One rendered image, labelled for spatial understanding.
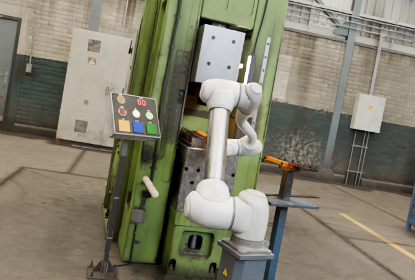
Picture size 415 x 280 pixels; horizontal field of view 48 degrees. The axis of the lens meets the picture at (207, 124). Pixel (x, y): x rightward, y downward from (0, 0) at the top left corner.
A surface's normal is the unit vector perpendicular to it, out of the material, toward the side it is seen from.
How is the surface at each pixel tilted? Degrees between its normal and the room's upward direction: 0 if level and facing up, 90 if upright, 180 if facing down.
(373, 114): 90
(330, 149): 90
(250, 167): 90
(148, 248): 90
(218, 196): 60
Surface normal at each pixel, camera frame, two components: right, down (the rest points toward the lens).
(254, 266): 0.48, 0.13
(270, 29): 0.26, 0.10
